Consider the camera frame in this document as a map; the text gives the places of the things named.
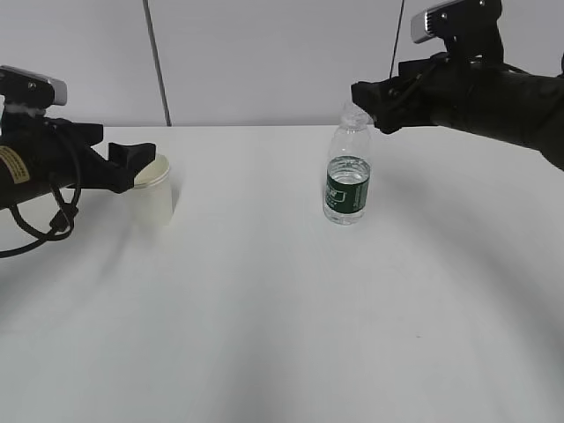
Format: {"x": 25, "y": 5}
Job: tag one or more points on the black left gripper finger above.
{"x": 124, "y": 163}
{"x": 77, "y": 135}

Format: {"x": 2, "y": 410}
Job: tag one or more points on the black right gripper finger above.
{"x": 390, "y": 103}
{"x": 418, "y": 68}

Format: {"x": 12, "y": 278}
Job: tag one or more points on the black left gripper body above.
{"x": 31, "y": 157}

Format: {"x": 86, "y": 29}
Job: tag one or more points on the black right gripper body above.
{"x": 449, "y": 95}

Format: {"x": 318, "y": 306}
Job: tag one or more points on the white paper cup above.
{"x": 150, "y": 201}

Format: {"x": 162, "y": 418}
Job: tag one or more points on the clear green-label water bottle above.
{"x": 348, "y": 169}

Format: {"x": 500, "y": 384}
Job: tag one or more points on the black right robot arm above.
{"x": 488, "y": 100}

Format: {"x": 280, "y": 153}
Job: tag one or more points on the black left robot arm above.
{"x": 36, "y": 151}

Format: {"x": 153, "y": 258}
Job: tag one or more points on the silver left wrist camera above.
{"x": 30, "y": 93}

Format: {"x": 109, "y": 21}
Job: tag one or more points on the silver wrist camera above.
{"x": 468, "y": 28}
{"x": 30, "y": 93}

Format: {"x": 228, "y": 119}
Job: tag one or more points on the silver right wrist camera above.
{"x": 468, "y": 28}

